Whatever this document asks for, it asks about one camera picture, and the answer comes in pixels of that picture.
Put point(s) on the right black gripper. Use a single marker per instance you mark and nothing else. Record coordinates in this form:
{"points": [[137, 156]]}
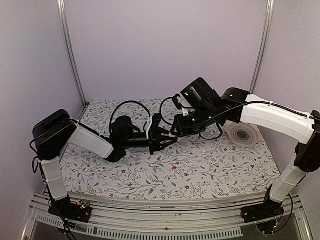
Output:
{"points": [[181, 130]]}

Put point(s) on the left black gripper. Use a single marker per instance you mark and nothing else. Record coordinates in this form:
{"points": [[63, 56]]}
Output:
{"points": [[156, 143]]}

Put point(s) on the beige earbud charging case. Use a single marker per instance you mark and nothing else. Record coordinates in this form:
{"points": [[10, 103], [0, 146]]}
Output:
{"points": [[172, 135]]}

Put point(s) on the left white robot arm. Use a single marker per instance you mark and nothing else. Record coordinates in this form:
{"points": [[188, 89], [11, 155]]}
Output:
{"points": [[51, 135]]}

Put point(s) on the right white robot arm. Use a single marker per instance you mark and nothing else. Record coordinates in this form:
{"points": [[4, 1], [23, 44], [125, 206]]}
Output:
{"points": [[202, 106]]}

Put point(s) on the floral patterned table mat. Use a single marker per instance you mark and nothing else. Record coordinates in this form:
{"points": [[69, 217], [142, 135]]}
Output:
{"points": [[209, 166]]}

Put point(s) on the white ringed coaster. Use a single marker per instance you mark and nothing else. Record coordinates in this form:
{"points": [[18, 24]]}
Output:
{"points": [[242, 135]]}

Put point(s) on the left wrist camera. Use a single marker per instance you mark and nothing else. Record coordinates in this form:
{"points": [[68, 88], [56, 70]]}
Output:
{"points": [[152, 125]]}

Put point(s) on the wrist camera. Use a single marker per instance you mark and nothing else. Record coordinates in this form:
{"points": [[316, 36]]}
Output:
{"points": [[152, 125], [181, 104]]}

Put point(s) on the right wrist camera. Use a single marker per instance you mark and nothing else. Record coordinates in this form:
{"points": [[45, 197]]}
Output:
{"points": [[181, 104]]}

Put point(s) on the right aluminium frame post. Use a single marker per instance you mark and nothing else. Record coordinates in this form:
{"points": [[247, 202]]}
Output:
{"points": [[267, 24]]}

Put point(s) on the aluminium frame post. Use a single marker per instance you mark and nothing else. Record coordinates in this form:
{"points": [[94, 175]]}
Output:
{"points": [[267, 24], [62, 13]]}

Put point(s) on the front aluminium rail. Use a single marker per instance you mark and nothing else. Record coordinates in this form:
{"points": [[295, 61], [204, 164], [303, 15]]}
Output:
{"points": [[130, 219]]}

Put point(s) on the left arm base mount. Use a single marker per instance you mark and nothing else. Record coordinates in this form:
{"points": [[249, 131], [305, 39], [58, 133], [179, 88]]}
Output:
{"points": [[71, 211]]}

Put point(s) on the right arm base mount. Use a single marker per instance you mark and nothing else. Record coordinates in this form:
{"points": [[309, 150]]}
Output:
{"points": [[260, 212]]}

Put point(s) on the left aluminium frame post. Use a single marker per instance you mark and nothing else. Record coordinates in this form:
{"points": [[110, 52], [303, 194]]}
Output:
{"points": [[62, 13]]}

